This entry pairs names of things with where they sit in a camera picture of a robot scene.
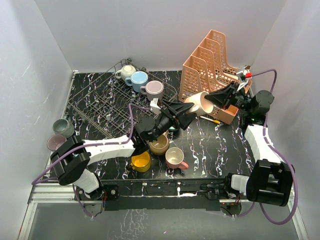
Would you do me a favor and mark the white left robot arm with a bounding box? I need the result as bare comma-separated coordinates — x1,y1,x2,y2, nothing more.
50,100,198,200

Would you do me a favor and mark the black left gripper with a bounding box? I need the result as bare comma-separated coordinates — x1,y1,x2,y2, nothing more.
148,100,197,143

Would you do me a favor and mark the grey wire dish rack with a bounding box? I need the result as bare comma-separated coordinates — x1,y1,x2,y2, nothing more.
66,58,178,141

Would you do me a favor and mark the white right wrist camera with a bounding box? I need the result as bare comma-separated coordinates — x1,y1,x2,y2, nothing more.
236,65,251,90

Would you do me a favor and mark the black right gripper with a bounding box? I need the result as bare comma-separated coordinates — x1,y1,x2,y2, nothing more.
204,81,252,113

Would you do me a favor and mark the mauve pink mug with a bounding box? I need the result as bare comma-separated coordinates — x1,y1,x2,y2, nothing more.
47,134,67,152

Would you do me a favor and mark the yellow mug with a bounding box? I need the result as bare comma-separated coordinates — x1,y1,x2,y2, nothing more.
130,151,151,173

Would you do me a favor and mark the aluminium frame rail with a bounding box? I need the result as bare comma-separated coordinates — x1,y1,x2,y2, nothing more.
17,180,310,240

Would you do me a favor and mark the pink mug white inside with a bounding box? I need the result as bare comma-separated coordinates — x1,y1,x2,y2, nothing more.
165,147,189,170

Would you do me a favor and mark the white yellow marker pen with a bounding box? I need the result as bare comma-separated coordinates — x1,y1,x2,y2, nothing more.
200,116,221,125

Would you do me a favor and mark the peach plastic file organizer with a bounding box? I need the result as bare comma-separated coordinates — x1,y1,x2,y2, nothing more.
178,29,253,125

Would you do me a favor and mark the white speckled ceramic mug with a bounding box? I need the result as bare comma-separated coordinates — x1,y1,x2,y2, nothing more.
114,65,137,81

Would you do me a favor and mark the light blue textured mug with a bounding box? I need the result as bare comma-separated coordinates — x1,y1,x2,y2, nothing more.
124,71,149,93

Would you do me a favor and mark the lilac ceramic mug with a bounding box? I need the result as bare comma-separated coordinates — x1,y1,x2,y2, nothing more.
140,80,164,101

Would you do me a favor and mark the tan brown mug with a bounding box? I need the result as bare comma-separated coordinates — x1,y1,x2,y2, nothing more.
149,134,170,156

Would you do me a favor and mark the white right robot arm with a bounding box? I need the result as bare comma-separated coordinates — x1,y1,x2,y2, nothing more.
205,82,295,207

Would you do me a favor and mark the grey green mug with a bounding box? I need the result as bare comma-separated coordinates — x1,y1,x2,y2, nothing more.
52,118,75,139

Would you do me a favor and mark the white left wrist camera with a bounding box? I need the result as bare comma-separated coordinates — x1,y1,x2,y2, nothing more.
150,98,161,115

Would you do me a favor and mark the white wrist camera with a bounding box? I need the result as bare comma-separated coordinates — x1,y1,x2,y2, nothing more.
150,98,161,115
236,65,251,90

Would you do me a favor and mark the cream pink speckled mug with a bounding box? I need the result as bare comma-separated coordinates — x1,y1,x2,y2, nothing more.
184,91,214,116

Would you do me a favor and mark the teal green cup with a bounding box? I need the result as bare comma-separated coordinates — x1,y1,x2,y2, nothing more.
168,126,177,132

